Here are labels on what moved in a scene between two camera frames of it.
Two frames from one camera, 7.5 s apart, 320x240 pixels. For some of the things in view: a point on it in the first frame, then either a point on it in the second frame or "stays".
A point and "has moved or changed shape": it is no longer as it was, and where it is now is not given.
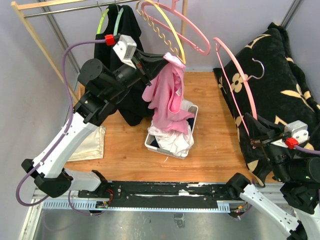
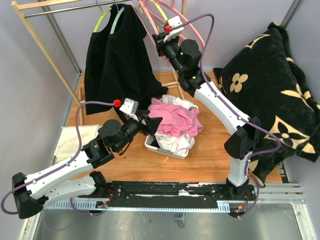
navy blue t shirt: [154, 143] stays
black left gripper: [150, 64] -> [152, 123]
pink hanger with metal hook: [229, 47] -> [142, 2]
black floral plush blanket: [266, 78] stays
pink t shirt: [165, 95] has moved or changed shape
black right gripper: [260, 135] -> [160, 44]
